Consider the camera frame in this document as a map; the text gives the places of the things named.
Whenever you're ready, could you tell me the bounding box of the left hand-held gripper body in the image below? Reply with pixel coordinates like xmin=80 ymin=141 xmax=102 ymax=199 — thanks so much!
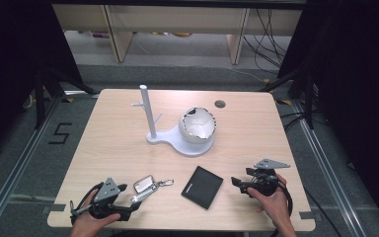
xmin=88 ymin=177 xmax=133 ymax=222

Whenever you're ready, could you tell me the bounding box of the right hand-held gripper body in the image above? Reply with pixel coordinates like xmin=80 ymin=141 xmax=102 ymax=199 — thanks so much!
xmin=246 ymin=158 xmax=291 ymax=198

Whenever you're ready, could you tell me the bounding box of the silver car key with keychain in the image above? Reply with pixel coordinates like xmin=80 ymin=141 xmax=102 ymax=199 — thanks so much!
xmin=130 ymin=175 xmax=175 ymax=204

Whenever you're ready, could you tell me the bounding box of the person's right hand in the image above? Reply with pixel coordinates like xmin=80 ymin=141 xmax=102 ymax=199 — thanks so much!
xmin=247 ymin=173 xmax=294 ymax=229

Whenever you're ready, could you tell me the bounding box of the person's left hand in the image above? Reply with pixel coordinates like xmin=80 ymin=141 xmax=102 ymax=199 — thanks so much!
xmin=69 ymin=211 xmax=122 ymax=237

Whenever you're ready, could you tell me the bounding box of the black wallet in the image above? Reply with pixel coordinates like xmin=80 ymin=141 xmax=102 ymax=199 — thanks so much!
xmin=181 ymin=165 xmax=225 ymax=210

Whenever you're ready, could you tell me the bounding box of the white bowl with silver lining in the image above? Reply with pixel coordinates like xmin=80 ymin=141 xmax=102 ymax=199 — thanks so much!
xmin=178 ymin=106 xmax=218 ymax=145

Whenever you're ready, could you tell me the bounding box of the white key holder stand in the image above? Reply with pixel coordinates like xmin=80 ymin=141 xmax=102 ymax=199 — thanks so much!
xmin=130 ymin=84 xmax=216 ymax=158

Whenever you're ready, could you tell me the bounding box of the black metal stand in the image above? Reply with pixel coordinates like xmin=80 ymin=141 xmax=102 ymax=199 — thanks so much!
xmin=260 ymin=69 xmax=316 ymax=130
xmin=34 ymin=66 xmax=101 ymax=130

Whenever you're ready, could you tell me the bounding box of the black curtain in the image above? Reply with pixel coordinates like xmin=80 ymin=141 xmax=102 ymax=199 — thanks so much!
xmin=276 ymin=0 xmax=379 ymax=236
xmin=0 ymin=0 xmax=84 ymax=166

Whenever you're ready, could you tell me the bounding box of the light wooden desk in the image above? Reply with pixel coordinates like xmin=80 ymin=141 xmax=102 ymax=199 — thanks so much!
xmin=51 ymin=3 xmax=304 ymax=65

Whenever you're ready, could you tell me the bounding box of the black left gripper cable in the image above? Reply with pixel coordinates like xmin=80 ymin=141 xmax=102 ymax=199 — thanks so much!
xmin=69 ymin=182 xmax=105 ymax=225

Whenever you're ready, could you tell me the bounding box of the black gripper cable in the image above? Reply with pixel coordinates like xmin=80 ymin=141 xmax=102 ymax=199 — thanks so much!
xmin=69 ymin=182 xmax=105 ymax=225
xmin=269 ymin=180 xmax=294 ymax=237

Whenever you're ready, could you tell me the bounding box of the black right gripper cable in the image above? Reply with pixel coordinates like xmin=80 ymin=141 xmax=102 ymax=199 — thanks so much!
xmin=269 ymin=180 xmax=294 ymax=237

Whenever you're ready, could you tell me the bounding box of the aluminium floor rail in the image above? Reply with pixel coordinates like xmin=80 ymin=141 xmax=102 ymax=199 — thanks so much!
xmin=0 ymin=95 xmax=62 ymax=237
xmin=290 ymin=100 xmax=365 ymax=237

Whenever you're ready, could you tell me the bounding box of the bundle of black floor cables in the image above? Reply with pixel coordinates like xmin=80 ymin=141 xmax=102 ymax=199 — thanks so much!
xmin=242 ymin=8 xmax=293 ymax=75

